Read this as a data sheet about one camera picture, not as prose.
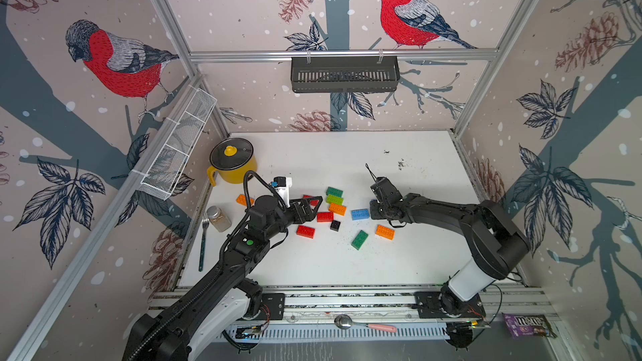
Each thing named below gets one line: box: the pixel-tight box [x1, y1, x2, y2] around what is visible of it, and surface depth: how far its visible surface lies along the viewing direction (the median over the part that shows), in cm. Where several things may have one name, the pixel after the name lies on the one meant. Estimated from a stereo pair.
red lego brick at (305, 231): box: [295, 224, 316, 239], surface depth 89 cm
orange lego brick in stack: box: [328, 203, 347, 217], surface depth 95 cm
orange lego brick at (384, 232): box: [374, 224, 396, 241], surface depth 89 cm
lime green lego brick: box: [326, 194, 344, 206], surface depth 99 cm
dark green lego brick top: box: [326, 186, 344, 199], surface depth 102 cm
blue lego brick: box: [351, 208, 370, 221], surface depth 94 cm
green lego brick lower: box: [351, 229, 369, 251], surface depth 88 cm
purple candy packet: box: [501, 312, 558, 339], surface depth 70 cm
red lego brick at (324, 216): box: [316, 211, 334, 223], surface depth 92 cm
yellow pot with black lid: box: [207, 137, 259, 188], surface depth 100 cm
